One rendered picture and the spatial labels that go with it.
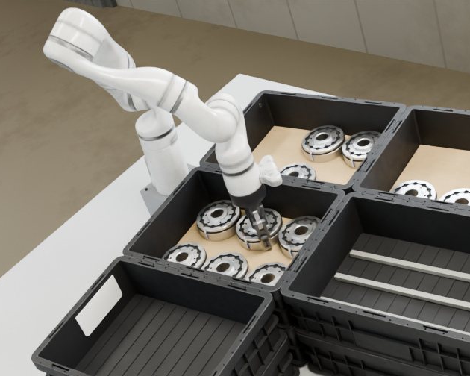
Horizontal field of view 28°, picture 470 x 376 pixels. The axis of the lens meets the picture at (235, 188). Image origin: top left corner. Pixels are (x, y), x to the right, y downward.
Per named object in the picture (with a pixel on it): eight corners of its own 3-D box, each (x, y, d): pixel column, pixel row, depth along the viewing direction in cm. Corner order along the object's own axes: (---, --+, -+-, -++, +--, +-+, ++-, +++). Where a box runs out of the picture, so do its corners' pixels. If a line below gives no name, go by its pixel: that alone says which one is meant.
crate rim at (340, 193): (122, 261, 199) (118, 254, 197) (198, 172, 216) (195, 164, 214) (279, 302, 176) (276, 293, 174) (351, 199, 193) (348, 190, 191)
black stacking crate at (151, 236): (139, 292, 204) (120, 255, 197) (211, 204, 221) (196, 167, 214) (292, 335, 182) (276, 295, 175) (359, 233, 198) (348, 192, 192)
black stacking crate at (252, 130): (212, 203, 221) (197, 166, 215) (274, 127, 238) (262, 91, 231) (359, 232, 199) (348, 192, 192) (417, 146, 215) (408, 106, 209)
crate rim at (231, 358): (31, 367, 182) (26, 359, 180) (122, 262, 199) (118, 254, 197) (192, 427, 159) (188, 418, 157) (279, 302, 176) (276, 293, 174)
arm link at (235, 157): (226, 151, 194) (218, 177, 188) (204, 90, 185) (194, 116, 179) (258, 147, 192) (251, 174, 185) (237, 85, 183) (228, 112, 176)
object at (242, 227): (227, 236, 203) (227, 235, 202) (251, 207, 208) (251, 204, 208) (266, 245, 197) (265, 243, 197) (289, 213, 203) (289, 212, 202)
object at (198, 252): (152, 271, 201) (151, 269, 201) (177, 240, 207) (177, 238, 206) (188, 281, 195) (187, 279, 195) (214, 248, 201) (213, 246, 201)
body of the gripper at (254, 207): (222, 177, 195) (236, 210, 201) (230, 200, 188) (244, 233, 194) (257, 164, 195) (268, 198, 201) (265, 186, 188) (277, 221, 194)
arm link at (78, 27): (59, -4, 174) (102, 37, 199) (36, 42, 173) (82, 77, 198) (101, 15, 172) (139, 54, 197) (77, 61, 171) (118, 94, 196)
